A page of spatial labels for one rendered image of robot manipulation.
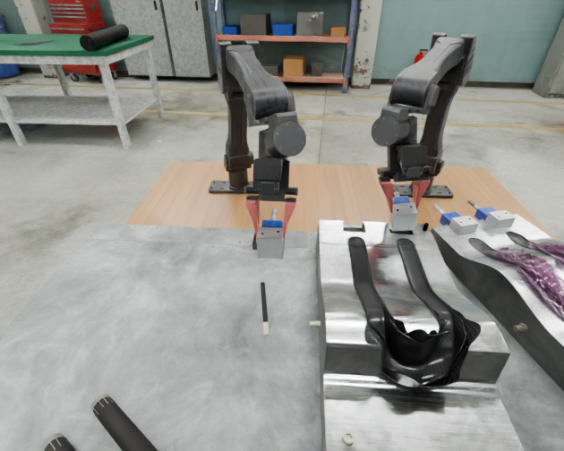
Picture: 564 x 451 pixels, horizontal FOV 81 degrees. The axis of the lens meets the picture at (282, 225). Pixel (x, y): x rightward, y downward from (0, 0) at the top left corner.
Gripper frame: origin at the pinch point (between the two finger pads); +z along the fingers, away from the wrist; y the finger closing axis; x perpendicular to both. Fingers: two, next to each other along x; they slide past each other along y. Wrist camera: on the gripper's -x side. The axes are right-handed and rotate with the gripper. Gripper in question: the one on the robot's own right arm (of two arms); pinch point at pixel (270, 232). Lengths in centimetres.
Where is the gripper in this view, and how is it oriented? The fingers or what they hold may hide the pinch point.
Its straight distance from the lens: 65.9
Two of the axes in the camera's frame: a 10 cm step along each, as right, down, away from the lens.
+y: 10.0, 0.4, -0.4
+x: 0.5, -1.6, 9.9
